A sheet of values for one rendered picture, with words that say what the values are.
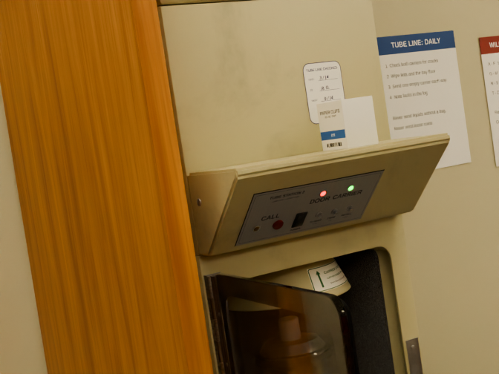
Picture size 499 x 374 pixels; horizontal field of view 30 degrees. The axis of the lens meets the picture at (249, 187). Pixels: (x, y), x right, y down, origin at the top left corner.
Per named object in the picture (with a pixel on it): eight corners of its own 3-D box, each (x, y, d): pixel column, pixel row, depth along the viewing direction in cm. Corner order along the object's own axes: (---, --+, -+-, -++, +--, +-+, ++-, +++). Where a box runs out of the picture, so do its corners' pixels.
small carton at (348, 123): (322, 151, 117) (315, 104, 117) (353, 146, 120) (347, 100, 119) (347, 148, 113) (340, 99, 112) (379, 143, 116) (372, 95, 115)
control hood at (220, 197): (197, 256, 111) (184, 174, 111) (402, 211, 128) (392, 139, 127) (246, 260, 101) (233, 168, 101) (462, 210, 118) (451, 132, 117)
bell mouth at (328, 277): (202, 304, 132) (196, 266, 132) (303, 279, 142) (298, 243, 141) (269, 315, 117) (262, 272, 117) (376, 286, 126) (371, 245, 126)
